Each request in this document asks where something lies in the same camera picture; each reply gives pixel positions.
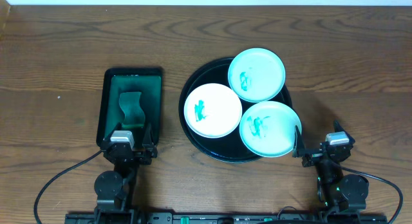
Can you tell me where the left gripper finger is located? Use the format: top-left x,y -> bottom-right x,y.
142,124 -> 158,158
102,122 -> 122,143

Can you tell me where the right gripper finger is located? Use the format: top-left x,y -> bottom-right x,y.
292,126 -> 306,158
333,120 -> 349,136

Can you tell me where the green sponge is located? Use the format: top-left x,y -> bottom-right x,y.
118,91 -> 145,129

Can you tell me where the mint plate front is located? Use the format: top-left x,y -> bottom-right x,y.
239,101 -> 302,158

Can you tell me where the mint plate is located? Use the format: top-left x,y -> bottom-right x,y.
228,48 -> 286,103
239,101 -> 302,158

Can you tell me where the white plate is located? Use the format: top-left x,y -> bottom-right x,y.
183,83 -> 243,138

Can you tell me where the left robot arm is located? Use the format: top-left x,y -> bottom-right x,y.
94,123 -> 158,223

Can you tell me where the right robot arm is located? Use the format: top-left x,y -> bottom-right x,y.
292,121 -> 369,223

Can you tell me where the black rectangular water tray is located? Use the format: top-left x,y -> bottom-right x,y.
96,67 -> 162,145

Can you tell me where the black round tray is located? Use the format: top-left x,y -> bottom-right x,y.
178,57 -> 293,163

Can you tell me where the mint plate rear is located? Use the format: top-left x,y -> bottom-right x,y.
228,48 -> 286,103

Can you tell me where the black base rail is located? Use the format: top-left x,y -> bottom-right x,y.
64,210 -> 389,224

